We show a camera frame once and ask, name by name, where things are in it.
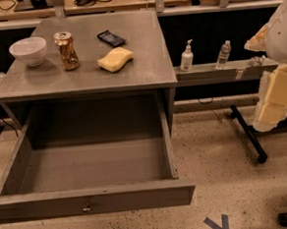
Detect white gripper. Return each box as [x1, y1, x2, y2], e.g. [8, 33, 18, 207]
[244, 0, 287, 132]

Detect orange soda can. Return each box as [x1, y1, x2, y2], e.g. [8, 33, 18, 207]
[53, 31, 79, 71]

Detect grey cabinet with top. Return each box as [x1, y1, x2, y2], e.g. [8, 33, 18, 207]
[0, 8, 182, 144]

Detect open grey top drawer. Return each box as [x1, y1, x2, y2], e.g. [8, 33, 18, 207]
[0, 95, 195, 224]

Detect crumpled clear wrapper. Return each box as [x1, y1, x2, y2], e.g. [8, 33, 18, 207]
[250, 56, 266, 67]

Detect clear water bottle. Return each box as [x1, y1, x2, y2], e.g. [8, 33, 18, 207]
[215, 40, 232, 70]

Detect black chair base legs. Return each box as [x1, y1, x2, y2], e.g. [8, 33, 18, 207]
[230, 105, 287, 228]

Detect yellow sponge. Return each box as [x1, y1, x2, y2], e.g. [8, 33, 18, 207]
[97, 47, 134, 73]

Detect white bowl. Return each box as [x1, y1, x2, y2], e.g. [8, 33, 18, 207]
[9, 36, 47, 66]

